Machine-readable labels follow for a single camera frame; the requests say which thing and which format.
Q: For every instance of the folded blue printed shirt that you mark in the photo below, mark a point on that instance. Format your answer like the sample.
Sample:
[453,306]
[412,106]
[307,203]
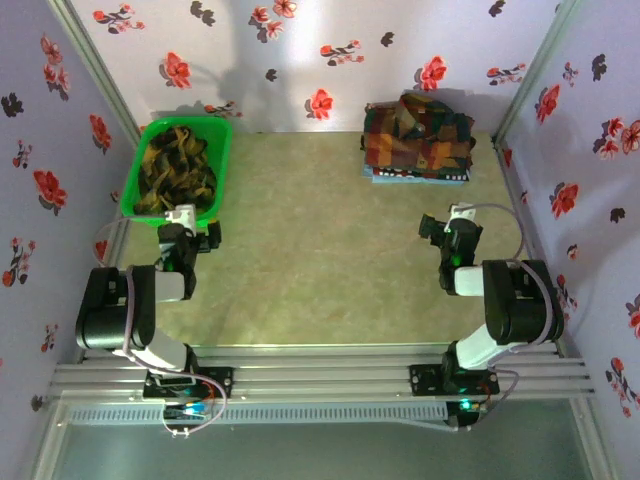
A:
[420,177]

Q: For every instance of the yellow black plaid shirt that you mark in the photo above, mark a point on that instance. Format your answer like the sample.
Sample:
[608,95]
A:
[175,170]

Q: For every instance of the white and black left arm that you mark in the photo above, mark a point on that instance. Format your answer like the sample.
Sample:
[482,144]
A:
[110,310]

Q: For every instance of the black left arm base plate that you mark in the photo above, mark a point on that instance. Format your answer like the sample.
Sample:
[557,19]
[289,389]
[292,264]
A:
[220,380]

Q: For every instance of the green plastic basket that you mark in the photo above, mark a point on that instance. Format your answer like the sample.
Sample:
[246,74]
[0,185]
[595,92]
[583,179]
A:
[225,150]

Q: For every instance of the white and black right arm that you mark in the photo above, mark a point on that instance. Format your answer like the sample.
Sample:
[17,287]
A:
[520,305]

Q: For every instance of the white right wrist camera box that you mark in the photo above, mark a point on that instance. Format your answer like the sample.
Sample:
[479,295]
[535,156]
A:
[462,211]

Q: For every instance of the aluminium corner post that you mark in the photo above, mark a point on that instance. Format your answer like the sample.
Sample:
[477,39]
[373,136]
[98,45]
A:
[540,65]
[95,65]

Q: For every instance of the folded red orange plaid shirt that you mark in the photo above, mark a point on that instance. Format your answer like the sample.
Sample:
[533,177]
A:
[415,140]

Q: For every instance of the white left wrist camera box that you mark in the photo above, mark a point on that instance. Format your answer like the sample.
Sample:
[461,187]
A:
[181,217]

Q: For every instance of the aluminium side rail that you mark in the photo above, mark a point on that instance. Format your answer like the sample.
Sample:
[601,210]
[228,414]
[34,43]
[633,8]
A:
[115,245]
[515,190]

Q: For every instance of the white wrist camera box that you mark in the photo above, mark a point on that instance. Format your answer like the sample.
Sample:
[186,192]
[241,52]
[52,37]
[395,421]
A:
[462,211]
[181,217]

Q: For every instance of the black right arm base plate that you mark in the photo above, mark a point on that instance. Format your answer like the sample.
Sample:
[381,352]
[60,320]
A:
[422,380]

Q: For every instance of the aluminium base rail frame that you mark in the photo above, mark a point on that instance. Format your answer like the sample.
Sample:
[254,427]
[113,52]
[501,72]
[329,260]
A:
[320,375]

